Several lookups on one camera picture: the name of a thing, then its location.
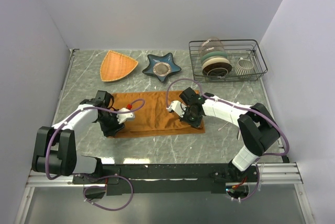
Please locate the black wire dish rack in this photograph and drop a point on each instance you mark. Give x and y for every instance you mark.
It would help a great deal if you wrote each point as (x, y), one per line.
(235, 49)

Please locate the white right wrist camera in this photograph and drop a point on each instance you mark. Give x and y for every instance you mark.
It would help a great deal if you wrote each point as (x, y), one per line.
(176, 107)

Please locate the orange woven triangular tray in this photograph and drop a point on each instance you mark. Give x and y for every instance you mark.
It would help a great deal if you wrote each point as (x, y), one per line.
(115, 66)

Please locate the blue star-shaped dish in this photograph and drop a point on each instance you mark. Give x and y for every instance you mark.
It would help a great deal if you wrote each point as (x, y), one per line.
(161, 66)

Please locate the orange cloth napkin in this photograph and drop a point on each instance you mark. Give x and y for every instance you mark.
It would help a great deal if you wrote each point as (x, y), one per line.
(152, 119)

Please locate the clear glass jar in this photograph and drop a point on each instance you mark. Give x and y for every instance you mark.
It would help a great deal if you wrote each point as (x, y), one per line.
(213, 44)

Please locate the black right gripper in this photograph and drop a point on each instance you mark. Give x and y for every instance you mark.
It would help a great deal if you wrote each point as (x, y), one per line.
(195, 124)

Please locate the striped ceramic mug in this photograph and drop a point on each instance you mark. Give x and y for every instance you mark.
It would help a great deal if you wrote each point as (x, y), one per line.
(243, 67)

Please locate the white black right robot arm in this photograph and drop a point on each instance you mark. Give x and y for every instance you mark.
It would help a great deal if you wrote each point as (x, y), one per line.
(257, 128)

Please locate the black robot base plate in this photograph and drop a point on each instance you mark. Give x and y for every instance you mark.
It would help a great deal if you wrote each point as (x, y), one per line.
(167, 178)

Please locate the aluminium frame rail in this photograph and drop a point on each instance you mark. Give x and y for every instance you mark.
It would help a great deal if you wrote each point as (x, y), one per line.
(271, 174)

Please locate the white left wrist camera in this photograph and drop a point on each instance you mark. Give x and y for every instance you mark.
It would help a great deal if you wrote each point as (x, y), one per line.
(124, 115)

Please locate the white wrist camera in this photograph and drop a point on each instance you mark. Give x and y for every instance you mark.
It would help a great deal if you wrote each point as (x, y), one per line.
(176, 107)
(124, 115)

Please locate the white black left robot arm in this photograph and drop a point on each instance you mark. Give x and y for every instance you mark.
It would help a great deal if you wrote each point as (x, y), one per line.
(55, 147)

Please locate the stacked ceramic plates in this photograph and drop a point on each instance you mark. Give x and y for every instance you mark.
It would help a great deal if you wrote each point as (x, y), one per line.
(215, 63)

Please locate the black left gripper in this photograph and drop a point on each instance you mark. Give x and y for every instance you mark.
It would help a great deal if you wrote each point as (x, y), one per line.
(111, 130)

